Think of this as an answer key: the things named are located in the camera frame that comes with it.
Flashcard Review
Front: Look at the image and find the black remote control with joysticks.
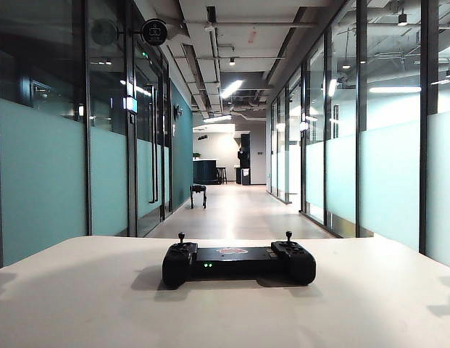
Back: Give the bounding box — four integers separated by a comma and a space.
162, 231, 317, 290

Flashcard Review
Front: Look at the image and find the black quadruped robot dog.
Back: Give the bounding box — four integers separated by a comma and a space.
189, 183, 207, 210

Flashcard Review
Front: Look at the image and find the dark green bar counter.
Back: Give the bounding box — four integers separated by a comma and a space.
193, 159, 219, 185

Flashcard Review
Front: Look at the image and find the tall black cabinet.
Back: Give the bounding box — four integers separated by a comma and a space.
240, 132, 252, 186

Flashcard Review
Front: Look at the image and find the round black hanging sign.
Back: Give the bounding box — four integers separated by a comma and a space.
141, 18, 169, 46

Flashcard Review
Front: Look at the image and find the long black door handle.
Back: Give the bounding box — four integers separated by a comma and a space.
148, 83, 159, 204

